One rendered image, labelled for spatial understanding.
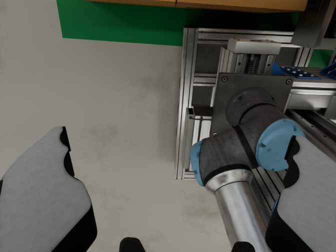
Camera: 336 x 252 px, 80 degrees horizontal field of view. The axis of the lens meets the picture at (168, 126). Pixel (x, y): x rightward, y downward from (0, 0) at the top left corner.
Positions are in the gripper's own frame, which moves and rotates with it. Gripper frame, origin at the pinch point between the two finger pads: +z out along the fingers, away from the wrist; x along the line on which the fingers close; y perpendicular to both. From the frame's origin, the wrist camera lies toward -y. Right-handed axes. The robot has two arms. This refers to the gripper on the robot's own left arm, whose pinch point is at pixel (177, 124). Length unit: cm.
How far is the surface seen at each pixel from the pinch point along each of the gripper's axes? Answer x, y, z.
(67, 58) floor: -81, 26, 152
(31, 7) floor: -99, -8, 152
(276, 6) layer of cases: 47, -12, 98
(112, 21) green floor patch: -43, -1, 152
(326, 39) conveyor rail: 73, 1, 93
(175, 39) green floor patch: 3, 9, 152
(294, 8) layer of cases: 56, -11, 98
